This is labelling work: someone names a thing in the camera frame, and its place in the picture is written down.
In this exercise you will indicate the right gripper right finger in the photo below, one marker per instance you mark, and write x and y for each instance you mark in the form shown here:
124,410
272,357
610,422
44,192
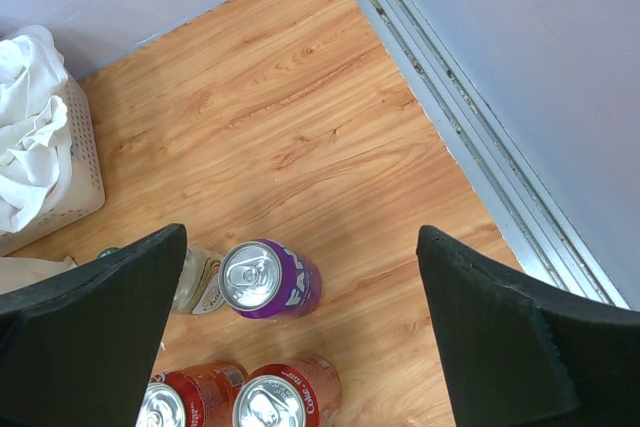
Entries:
516,351

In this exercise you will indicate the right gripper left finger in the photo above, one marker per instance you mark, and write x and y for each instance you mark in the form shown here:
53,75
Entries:
78,348

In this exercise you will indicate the beige canvas tote bag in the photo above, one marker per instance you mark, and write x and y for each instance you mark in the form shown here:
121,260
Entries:
16,273

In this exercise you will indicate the red soda can front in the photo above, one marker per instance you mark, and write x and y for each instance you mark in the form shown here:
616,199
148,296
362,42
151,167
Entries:
196,396

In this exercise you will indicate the red soda can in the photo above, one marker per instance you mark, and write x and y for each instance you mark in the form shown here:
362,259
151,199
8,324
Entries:
303,391
196,396

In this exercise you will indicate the clear glass bottle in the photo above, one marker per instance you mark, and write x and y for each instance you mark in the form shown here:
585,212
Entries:
197,282

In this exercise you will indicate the purple soda can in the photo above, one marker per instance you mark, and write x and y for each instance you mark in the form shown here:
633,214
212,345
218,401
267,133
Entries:
263,279

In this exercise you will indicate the red soda can back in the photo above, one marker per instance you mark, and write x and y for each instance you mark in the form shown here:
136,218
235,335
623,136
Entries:
303,391

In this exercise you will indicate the clear plastic bin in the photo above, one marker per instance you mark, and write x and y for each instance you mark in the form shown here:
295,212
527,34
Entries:
82,193

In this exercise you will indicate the white crumpled cloth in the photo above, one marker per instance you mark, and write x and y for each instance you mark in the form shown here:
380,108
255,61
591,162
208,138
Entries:
34,124

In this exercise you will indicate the right aluminium floor rail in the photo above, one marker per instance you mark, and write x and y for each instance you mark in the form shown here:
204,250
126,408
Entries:
545,243

